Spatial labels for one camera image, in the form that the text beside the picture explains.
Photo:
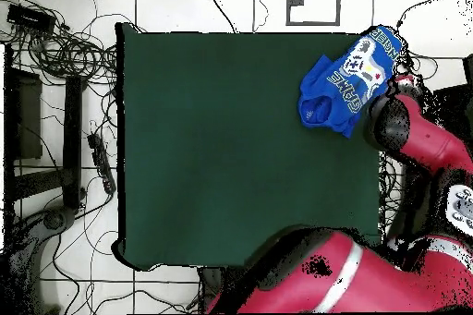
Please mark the black floor stand base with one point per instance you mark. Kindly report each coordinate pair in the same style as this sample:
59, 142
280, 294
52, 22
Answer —
55, 219

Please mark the black metal frame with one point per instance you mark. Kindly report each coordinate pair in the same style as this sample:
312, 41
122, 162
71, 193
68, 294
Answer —
72, 126
451, 100

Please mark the blue printed t-shirt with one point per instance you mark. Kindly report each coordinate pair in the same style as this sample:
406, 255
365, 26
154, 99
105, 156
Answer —
314, 71

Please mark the dark green table cloth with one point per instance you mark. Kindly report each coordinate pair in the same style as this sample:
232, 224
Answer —
184, 108

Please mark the black electronics box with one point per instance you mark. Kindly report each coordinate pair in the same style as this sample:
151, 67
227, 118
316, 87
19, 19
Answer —
31, 17

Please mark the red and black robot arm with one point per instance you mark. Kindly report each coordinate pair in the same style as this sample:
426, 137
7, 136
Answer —
369, 285

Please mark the black power strip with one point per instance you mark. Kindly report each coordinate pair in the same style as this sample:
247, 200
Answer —
101, 163

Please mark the grey square floor frame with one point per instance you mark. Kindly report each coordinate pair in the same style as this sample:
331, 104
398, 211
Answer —
338, 1

